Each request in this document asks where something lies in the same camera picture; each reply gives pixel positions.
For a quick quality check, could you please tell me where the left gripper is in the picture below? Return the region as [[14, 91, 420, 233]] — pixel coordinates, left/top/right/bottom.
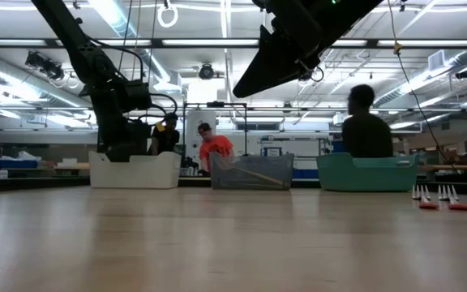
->
[[91, 76, 153, 162]]

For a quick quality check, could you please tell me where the teal plastic bin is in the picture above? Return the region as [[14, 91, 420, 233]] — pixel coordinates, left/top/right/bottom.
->
[[316, 152, 420, 193]]

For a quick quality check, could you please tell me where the person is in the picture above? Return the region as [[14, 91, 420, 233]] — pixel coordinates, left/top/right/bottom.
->
[[196, 122, 235, 174], [341, 84, 395, 159], [148, 112, 181, 157]]

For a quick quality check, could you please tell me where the grey translucent plastic bin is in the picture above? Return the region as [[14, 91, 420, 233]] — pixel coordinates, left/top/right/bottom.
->
[[209, 152, 295, 191]]

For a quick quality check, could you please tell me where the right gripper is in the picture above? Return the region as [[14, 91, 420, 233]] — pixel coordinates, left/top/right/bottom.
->
[[232, 0, 384, 99]]

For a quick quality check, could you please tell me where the black aluminium table frame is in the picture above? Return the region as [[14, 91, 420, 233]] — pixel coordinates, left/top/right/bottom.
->
[[0, 176, 467, 195]]

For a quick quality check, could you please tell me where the black cable with yellow plug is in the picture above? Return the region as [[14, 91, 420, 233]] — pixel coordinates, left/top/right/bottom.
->
[[386, 0, 464, 171]]

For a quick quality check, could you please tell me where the long ceiling light rail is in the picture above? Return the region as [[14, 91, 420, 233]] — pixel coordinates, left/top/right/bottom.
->
[[0, 37, 467, 50]]

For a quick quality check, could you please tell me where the white duct vent grille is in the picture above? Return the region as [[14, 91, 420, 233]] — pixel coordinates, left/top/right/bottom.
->
[[427, 49, 446, 72]]

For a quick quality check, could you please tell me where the black metal stand frame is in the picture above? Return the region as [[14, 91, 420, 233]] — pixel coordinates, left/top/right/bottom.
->
[[182, 101, 249, 157]]

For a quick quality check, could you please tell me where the white hanging ring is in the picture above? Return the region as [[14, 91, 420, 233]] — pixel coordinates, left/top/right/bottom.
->
[[156, 2, 179, 29]]

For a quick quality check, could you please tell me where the white plastic bin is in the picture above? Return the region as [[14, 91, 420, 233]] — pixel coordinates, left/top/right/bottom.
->
[[88, 150, 182, 190]]

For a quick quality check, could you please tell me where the black left camera cable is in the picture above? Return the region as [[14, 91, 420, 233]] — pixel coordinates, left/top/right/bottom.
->
[[135, 92, 178, 122]]

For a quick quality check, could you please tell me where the black ceiling-mounted device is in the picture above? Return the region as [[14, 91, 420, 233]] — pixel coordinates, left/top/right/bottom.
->
[[24, 51, 66, 81]]

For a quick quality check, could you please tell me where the blue storage tote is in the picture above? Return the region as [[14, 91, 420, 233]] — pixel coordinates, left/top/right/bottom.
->
[[0, 159, 39, 170]]

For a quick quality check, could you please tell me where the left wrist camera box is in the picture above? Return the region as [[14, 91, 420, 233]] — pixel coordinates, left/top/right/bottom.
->
[[126, 79, 153, 114]]

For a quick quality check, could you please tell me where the round black ceiling camera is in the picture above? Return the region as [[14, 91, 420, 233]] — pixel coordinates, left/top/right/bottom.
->
[[198, 62, 216, 81]]

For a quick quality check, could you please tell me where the wooden workbench top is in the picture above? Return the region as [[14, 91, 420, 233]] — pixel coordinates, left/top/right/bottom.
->
[[419, 164, 467, 172]]

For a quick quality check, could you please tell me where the orange handled silver fork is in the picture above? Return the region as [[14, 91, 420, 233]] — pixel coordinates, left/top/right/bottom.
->
[[411, 184, 440, 211], [437, 184, 467, 212]]

